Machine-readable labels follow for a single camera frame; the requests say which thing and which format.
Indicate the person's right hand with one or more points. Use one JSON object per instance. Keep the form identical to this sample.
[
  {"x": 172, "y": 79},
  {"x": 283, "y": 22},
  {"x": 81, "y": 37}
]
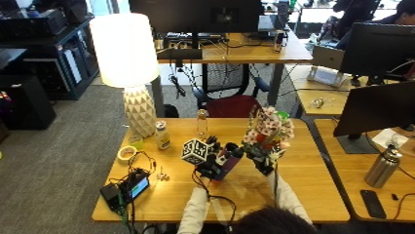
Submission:
[{"x": 262, "y": 162}]

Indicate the person's left hand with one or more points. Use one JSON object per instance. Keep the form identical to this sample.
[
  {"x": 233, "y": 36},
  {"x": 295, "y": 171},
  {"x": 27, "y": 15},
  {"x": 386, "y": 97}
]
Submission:
[{"x": 210, "y": 165}]

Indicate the pink and white flower bouquet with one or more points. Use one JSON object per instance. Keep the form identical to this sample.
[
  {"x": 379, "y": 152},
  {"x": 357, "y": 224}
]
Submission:
[{"x": 269, "y": 132}]

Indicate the white marker cube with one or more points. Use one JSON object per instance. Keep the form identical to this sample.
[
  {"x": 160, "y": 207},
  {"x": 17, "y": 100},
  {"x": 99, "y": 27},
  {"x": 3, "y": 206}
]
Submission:
[{"x": 194, "y": 151}]

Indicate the clear glass bottle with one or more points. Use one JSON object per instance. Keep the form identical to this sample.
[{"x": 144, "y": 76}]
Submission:
[{"x": 201, "y": 123}]

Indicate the red office chair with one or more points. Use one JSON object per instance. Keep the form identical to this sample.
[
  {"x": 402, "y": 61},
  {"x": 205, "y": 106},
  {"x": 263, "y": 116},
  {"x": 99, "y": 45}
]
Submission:
[{"x": 232, "y": 106}]

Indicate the small silver clip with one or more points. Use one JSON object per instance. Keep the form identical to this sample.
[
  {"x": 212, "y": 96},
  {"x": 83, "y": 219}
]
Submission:
[{"x": 162, "y": 176}]

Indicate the small yellow-green jar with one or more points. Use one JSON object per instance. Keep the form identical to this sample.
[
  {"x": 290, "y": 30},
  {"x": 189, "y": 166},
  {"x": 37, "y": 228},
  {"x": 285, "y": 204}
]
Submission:
[{"x": 136, "y": 141}]

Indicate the white tape roll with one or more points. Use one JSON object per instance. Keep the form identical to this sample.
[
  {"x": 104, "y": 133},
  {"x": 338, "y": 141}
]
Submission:
[{"x": 126, "y": 154}]

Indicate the black device with screen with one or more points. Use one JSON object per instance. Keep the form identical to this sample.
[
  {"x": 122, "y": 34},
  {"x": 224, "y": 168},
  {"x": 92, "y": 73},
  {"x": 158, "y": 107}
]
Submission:
[{"x": 137, "y": 186}]

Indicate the clear plastic wrap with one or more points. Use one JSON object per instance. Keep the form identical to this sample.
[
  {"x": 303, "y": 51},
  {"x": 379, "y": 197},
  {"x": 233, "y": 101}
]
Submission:
[{"x": 321, "y": 102}]

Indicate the the person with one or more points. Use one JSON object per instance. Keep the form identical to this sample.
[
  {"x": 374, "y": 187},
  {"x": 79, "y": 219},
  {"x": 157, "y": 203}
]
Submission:
[{"x": 271, "y": 221}]

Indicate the black power box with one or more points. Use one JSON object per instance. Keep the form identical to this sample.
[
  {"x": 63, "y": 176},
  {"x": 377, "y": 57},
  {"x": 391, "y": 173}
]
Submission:
[{"x": 111, "y": 195}]

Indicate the wooden desk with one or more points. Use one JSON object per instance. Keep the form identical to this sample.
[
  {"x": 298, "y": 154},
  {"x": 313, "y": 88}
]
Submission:
[{"x": 242, "y": 48}]

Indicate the white table lamp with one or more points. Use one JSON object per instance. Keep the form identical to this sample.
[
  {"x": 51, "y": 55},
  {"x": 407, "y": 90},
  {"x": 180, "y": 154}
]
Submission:
[{"x": 128, "y": 69}]

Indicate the silver laptop on stand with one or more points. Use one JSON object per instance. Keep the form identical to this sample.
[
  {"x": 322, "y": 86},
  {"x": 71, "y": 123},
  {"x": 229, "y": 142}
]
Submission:
[{"x": 326, "y": 67}]

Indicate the black computer monitor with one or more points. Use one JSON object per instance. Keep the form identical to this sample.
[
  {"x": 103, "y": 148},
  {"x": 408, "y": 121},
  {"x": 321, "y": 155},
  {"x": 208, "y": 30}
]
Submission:
[
  {"x": 381, "y": 50},
  {"x": 373, "y": 109},
  {"x": 196, "y": 19}
]

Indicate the steel water bottle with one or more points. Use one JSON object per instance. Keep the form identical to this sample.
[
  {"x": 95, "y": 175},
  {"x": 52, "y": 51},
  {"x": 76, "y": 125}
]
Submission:
[{"x": 383, "y": 166}]

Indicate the white paper sheet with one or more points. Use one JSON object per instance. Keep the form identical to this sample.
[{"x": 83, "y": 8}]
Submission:
[{"x": 390, "y": 137}]

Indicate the black smartphone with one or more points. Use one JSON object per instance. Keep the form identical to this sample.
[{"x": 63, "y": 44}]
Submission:
[{"x": 373, "y": 203}]

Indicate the black storage shelf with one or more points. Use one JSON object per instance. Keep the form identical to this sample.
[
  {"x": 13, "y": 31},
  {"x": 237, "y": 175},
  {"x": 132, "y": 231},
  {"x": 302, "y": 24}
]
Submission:
[{"x": 64, "y": 48}]

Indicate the black cabinet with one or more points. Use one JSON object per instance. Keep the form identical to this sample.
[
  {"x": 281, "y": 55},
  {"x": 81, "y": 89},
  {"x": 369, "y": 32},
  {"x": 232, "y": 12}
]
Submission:
[{"x": 24, "y": 101}]

